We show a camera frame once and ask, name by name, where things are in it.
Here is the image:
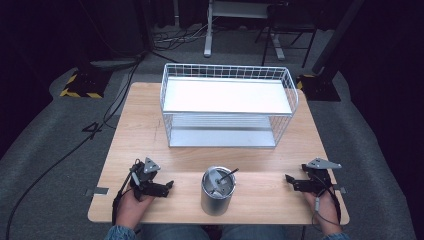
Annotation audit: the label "black straw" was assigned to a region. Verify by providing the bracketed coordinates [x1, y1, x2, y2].
[217, 168, 240, 185]

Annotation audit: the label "white desk frame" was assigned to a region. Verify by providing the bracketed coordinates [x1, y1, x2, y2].
[203, 0, 287, 61]

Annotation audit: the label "white wire rack shelf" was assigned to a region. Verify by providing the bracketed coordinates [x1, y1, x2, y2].
[159, 62, 300, 149]

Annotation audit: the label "black slanted stand post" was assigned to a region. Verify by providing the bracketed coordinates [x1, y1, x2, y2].
[311, 0, 367, 76]

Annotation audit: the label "black yellow striped stand base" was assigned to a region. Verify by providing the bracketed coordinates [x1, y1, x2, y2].
[295, 73, 342, 102]
[59, 68, 113, 100]

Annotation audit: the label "long black floor cable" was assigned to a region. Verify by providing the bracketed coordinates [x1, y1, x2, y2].
[4, 54, 146, 240]

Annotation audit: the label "person's legs in jeans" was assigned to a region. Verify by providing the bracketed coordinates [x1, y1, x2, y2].
[139, 223, 288, 240]

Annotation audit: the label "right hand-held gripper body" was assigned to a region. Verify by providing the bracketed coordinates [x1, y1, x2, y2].
[300, 157, 343, 195]

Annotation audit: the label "silver metal cup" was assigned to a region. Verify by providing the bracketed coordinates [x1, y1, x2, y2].
[200, 165, 237, 217]

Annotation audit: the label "black chair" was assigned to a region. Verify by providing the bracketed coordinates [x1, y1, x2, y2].
[254, 2, 320, 69]

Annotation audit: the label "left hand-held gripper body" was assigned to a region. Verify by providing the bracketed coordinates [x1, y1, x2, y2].
[129, 157, 162, 202]

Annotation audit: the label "person's left hand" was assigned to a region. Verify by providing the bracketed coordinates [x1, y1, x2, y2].
[115, 191, 156, 231]

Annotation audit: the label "bundle of floor cables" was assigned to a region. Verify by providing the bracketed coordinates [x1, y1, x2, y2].
[152, 21, 215, 52]

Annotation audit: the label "person's right hand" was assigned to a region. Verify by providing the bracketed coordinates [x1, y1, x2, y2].
[302, 190, 343, 236]

